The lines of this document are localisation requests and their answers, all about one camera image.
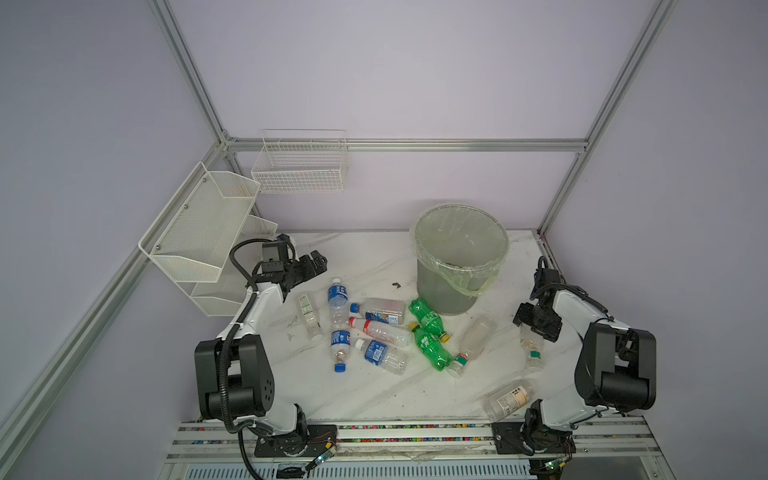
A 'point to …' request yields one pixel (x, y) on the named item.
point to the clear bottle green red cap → (478, 336)
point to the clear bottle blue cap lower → (340, 344)
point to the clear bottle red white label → (400, 335)
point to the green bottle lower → (432, 348)
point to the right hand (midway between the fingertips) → (525, 325)
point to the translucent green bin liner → (463, 238)
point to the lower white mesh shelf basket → (225, 297)
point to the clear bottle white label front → (504, 401)
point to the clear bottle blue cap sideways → (387, 310)
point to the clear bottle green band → (533, 346)
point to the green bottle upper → (430, 321)
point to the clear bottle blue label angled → (384, 355)
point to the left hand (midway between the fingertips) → (313, 268)
